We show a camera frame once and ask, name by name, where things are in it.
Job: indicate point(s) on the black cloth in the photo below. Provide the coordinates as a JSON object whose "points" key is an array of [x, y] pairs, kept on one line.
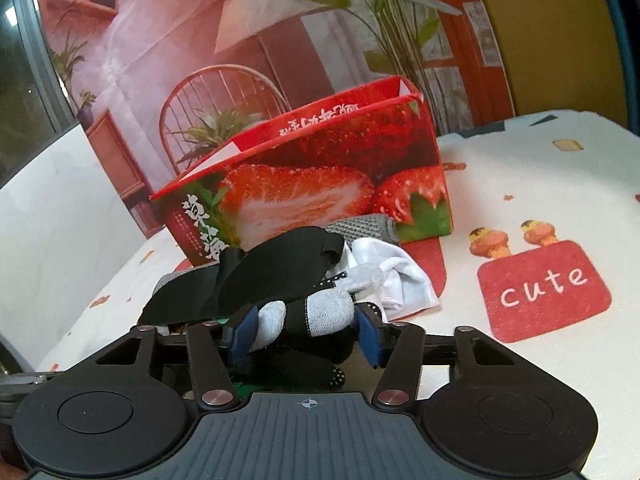
{"points": [[280, 270]]}

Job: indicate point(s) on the dark glass window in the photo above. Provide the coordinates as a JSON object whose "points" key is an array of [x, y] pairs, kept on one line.
{"points": [[20, 85]]}

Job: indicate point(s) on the white cartoon print tablecloth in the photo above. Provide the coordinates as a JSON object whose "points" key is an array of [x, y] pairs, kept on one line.
{"points": [[525, 200]]}

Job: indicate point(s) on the red strawberry print cardboard box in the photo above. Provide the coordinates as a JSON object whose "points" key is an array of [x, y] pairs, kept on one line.
{"points": [[300, 195]]}

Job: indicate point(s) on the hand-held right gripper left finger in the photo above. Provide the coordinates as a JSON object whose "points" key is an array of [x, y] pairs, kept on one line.
{"points": [[244, 332]]}

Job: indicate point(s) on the grey black sock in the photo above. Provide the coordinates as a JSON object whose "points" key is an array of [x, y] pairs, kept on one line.
{"points": [[320, 310]]}

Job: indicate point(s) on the white cloth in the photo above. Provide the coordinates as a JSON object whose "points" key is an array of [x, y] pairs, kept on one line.
{"points": [[400, 280]]}

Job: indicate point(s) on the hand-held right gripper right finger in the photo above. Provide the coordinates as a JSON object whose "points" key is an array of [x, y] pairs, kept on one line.
{"points": [[370, 337]]}

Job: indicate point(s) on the grey knit cloth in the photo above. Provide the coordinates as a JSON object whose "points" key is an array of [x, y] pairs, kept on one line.
{"points": [[365, 227]]}

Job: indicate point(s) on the blue fabric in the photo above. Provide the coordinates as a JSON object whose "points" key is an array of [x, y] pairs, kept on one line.
{"points": [[627, 35]]}

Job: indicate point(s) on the white marble pattern board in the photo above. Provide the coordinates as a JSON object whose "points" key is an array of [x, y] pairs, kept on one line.
{"points": [[60, 235]]}

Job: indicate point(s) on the printed room scene backdrop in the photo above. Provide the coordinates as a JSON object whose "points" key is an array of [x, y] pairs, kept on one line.
{"points": [[175, 35]]}

